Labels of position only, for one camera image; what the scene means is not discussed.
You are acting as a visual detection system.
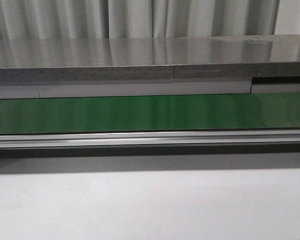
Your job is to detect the aluminium conveyor frame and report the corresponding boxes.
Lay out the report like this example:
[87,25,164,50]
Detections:
[0,128,300,159]

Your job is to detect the white curtain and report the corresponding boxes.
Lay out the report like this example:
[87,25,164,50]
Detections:
[0,0,300,40]

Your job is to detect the green conveyor belt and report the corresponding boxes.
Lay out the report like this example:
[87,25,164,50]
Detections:
[0,93,300,135]

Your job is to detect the grey stone counter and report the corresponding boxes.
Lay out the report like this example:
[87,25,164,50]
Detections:
[0,35,300,100]

